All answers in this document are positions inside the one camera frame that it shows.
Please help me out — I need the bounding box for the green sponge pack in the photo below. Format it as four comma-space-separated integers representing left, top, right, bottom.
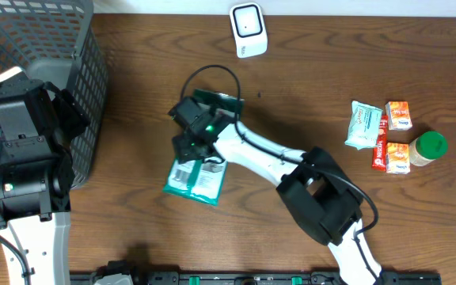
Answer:
162, 89, 238, 206

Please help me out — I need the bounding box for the teal white snack pouch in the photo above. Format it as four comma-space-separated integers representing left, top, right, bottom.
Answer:
344, 101, 382, 150

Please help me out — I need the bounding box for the green lid jar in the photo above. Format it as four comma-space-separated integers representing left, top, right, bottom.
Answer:
409, 131, 448, 166

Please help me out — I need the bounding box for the red white packet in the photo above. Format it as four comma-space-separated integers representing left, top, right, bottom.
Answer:
371, 115, 388, 172

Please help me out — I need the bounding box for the white barcode scanner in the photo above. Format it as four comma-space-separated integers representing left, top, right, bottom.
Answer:
229, 2, 268, 59

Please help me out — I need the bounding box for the orange juice carton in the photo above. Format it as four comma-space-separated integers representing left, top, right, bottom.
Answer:
386, 142, 410, 174
386, 101, 412, 131

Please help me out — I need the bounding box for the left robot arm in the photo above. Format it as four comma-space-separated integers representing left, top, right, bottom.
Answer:
0, 80, 89, 284

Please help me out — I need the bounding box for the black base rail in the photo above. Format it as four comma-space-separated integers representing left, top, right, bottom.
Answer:
69, 270, 443, 285

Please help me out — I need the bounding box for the grey plastic mesh basket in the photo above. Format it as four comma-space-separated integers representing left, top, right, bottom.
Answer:
0, 0, 108, 188

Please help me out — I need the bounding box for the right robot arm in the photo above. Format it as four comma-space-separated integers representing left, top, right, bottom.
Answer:
172, 114, 382, 284

